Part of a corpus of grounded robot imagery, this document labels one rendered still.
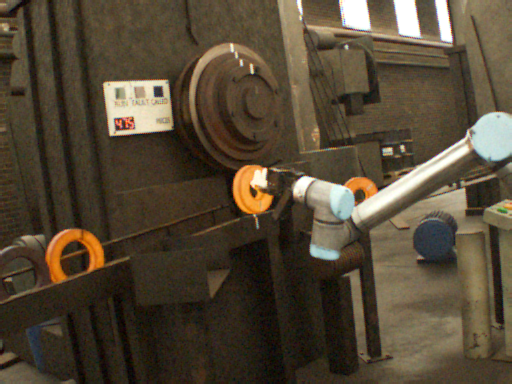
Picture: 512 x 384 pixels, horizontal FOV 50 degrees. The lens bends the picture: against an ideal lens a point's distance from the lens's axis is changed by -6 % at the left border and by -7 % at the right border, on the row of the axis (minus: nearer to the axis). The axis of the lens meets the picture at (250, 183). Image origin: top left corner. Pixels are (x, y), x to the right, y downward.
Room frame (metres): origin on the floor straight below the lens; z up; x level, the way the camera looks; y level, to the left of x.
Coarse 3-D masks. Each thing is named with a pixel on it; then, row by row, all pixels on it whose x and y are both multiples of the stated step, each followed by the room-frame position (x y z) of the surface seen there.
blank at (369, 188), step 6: (354, 180) 2.32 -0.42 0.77; (360, 180) 2.33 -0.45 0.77; (366, 180) 2.33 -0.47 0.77; (348, 186) 2.32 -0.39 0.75; (354, 186) 2.32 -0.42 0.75; (360, 186) 2.33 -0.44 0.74; (366, 186) 2.33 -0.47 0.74; (372, 186) 2.34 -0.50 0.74; (366, 192) 2.34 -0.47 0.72; (372, 192) 2.34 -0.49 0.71; (366, 198) 2.35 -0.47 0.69
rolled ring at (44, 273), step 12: (0, 252) 1.48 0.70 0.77; (12, 252) 1.48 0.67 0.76; (24, 252) 1.51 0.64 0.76; (36, 252) 1.53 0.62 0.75; (0, 264) 1.45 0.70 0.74; (36, 264) 1.53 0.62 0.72; (0, 276) 1.45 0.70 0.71; (48, 276) 1.55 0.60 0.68; (0, 288) 1.44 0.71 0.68; (36, 288) 1.53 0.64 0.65; (0, 300) 1.44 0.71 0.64
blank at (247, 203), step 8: (248, 168) 1.83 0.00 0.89; (256, 168) 1.85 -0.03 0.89; (240, 176) 1.81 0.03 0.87; (248, 176) 1.82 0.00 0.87; (240, 184) 1.80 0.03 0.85; (248, 184) 1.82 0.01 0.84; (240, 192) 1.79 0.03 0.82; (248, 192) 1.82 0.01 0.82; (240, 200) 1.80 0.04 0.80; (248, 200) 1.81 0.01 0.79; (256, 200) 1.84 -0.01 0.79; (264, 200) 1.86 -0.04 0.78; (248, 208) 1.81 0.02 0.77; (256, 208) 1.83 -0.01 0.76; (264, 208) 1.86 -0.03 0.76
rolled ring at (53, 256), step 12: (60, 240) 1.59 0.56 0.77; (72, 240) 1.62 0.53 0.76; (84, 240) 1.64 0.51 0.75; (96, 240) 1.67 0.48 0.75; (48, 252) 1.57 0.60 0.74; (60, 252) 1.58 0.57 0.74; (96, 252) 1.67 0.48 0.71; (48, 264) 1.56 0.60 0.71; (60, 264) 1.58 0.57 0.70; (96, 264) 1.66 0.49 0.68; (60, 276) 1.57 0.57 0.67
